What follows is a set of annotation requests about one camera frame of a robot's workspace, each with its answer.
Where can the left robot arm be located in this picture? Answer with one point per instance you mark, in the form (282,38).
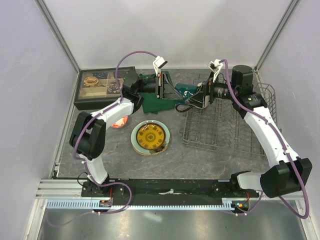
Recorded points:
(89,132)

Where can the yellow small plate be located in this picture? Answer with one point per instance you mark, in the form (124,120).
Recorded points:
(150,136)

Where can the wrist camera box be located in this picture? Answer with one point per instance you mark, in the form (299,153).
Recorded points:
(215,67)
(158,63)

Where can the black compartment box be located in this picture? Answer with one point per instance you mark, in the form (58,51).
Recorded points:
(91,87)

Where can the beige bird pattern plate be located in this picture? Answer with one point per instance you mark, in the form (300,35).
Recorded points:
(150,152)

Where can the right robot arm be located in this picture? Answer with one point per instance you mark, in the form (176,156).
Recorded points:
(288,173)

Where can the grey wire dish rack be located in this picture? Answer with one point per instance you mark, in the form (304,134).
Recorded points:
(220,128)

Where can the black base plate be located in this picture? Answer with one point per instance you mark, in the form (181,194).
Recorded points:
(167,192)

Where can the white orange patterned bowl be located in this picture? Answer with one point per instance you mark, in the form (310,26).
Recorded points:
(120,123)

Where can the green folded t-shirt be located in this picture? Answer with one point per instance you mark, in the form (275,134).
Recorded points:
(152,104)

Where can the dark green mug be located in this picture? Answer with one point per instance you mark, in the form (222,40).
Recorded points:
(186,91)

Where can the blue white cable duct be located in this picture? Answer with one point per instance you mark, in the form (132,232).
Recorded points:
(97,204)

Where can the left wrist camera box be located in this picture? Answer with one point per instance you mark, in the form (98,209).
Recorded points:
(158,63)

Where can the beige ceramic cup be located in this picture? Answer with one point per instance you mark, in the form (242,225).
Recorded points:
(205,101)

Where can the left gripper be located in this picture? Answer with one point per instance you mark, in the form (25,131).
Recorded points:
(164,89)

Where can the light green flower plate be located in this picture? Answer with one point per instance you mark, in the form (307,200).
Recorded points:
(134,132)

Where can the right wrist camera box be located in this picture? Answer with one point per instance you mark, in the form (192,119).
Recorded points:
(215,67)

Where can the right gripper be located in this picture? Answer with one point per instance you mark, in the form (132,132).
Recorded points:
(197,99)

